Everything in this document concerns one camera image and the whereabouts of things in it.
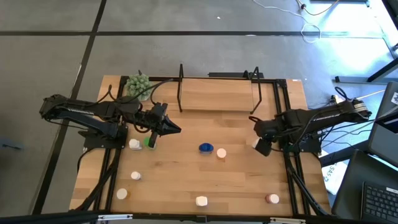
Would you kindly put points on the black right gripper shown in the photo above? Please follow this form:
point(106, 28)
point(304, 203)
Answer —
point(266, 129)

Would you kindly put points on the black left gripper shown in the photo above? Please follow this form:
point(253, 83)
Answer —
point(152, 119)

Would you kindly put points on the green caffeine pill bottle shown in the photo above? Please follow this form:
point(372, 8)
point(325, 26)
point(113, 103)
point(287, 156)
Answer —
point(146, 143)

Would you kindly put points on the white bottle blue label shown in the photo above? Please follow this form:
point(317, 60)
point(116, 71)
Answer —
point(134, 144)

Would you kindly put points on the orange bottle white cap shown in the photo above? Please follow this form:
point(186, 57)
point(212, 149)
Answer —
point(221, 153)

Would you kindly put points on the blue-capped Tums bottle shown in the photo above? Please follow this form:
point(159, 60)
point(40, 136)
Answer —
point(206, 148)

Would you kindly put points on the white Melatonin supplement bottle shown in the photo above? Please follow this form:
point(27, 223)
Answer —
point(201, 201)

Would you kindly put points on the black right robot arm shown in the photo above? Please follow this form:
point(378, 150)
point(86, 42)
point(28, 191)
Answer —
point(326, 115)

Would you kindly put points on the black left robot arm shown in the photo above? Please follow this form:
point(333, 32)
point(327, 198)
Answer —
point(93, 109)

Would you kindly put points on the green potted plant white pot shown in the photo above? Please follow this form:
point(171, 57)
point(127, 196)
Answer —
point(138, 85)

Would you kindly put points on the white printed paper bag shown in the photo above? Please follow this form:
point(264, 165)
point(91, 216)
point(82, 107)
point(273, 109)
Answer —
point(334, 177)

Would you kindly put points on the dark grey desk foot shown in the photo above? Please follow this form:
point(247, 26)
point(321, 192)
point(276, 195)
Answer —
point(342, 154)

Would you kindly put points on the dark grey laptop with keyboard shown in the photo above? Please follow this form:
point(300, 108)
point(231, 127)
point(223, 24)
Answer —
point(351, 186)

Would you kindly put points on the dark grey laptop lid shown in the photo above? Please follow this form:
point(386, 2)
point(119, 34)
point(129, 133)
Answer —
point(384, 140)

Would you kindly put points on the black rig crossbeam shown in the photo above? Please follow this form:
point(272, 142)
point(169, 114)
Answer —
point(46, 217)

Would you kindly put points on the black aluminium table frame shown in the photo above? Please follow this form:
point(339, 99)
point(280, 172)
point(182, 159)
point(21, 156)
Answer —
point(277, 99)

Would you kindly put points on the wooden shelf black metal frame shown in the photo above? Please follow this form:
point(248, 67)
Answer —
point(217, 95)

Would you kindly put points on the silver metal bracket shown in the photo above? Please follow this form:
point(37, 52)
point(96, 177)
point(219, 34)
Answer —
point(115, 216)
point(287, 220)

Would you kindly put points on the black desk leg frame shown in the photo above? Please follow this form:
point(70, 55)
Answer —
point(382, 71)

